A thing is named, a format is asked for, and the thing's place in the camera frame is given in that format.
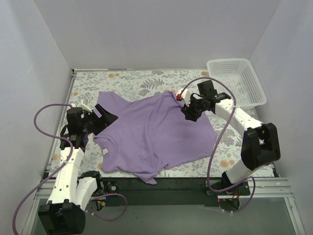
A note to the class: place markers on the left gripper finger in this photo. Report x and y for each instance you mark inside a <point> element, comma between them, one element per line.
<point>97,118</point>
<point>107,117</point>

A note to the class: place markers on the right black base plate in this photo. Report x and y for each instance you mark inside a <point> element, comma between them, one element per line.
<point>242,189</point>

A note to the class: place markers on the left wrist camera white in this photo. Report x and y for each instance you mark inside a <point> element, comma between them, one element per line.
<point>82,104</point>

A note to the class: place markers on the purple t shirt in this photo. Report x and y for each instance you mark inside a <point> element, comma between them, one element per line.
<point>150,135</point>

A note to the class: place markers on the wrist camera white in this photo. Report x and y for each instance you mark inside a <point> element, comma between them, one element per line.
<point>184,95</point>
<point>82,104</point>

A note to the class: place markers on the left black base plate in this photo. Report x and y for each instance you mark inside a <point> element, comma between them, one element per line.
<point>108,187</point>

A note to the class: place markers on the floral patterned table mat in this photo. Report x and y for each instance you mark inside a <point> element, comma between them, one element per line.
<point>133,85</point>

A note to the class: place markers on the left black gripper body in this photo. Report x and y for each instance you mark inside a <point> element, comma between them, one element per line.
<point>97,121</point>

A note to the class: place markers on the white plastic basket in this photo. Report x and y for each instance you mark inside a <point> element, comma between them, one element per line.
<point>239,76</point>

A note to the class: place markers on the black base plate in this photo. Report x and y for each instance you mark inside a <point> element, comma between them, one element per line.
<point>242,189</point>
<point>108,187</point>

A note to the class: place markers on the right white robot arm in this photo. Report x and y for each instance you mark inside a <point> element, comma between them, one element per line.
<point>260,144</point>

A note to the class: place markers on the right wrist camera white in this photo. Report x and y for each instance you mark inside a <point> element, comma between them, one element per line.
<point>184,95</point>

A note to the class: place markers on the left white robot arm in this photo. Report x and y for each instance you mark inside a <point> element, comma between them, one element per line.
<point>64,212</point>

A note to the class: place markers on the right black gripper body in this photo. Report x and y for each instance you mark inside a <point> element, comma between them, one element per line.
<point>193,107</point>

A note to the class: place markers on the aluminium frame rail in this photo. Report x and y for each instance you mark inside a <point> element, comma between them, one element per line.
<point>266,187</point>

